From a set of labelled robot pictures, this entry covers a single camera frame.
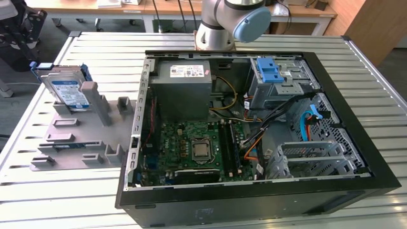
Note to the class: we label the silver disk bay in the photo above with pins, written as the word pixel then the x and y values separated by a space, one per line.
pixel 311 159

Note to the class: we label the silver optical drive cage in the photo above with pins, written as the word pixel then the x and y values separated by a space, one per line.
pixel 286 90

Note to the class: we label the green motherboard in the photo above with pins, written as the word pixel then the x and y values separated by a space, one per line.
pixel 171 133

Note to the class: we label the hard disk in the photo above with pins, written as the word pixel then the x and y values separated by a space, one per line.
pixel 63 90

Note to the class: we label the grey power supply unit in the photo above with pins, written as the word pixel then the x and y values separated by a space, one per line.
pixel 180 100

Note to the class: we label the RAM stick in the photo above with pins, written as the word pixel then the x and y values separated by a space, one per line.
pixel 68 146

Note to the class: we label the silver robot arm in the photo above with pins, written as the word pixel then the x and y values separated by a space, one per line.
pixel 216 38

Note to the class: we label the white labelled box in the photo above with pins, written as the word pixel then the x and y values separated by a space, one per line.
pixel 131 2

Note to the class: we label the silver CPU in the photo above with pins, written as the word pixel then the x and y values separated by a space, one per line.
pixel 200 150

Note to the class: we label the black RAM slot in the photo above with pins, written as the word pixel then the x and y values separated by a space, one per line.
pixel 224 148

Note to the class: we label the black PC case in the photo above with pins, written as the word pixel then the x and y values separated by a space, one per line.
pixel 222 205

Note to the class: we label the CPU socket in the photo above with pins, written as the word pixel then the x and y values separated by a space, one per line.
pixel 202 161

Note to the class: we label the black graphics card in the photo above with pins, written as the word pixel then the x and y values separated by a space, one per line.
pixel 196 176

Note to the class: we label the wooden cabinet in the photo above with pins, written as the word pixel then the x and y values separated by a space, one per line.
pixel 375 23

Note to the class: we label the blue bay latch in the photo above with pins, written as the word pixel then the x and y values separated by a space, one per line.
pixel 268 71

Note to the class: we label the black wastebasket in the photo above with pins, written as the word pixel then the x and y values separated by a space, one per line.
pixel 16 64

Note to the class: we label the grey parts rack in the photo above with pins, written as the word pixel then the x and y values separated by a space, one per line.
pixel 83 133

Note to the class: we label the wooden top desk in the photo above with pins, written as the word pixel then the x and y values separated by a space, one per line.
pixel 304 12
pixel 79 5

